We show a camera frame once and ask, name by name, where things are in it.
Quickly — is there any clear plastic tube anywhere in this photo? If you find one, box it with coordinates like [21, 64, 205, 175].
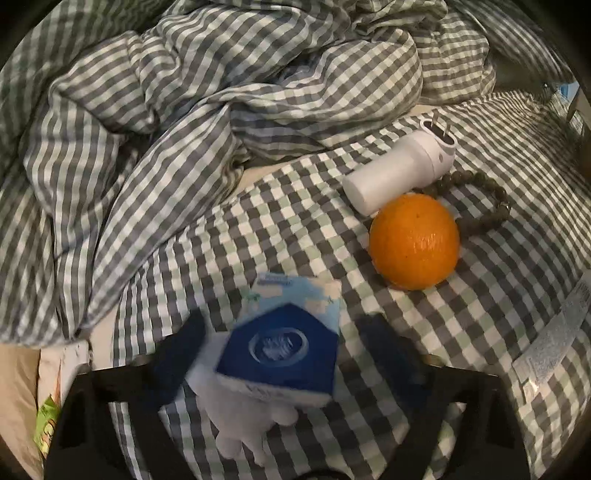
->
[513, 271, 590, 388]

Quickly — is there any white plush toy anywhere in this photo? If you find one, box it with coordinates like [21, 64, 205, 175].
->
[184, 336, 301, 468]

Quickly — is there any orange fruit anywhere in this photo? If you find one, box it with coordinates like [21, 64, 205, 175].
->
[368, 194, 460, 291]

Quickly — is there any green bead bracelet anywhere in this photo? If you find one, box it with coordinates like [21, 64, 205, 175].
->
[417, 169, 513, 237]

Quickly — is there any blue tissue pack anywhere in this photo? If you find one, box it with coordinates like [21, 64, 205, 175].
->
[215, 273, 342, 408]

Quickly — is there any white handheld device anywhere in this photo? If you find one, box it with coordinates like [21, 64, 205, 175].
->
[342, 120, 458, 216]

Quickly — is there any green snack bag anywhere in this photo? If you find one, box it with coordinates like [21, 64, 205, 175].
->
[33, 396, 60, 458]

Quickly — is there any orange packet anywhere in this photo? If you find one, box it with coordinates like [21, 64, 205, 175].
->
[37, 341, 91, 406]

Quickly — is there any grey checked bed sheet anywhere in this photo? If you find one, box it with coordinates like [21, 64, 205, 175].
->
[113, 91, 590, 479]

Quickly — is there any grey checked duvet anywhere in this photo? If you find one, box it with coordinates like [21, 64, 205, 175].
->
[1, 1, 573, 347]

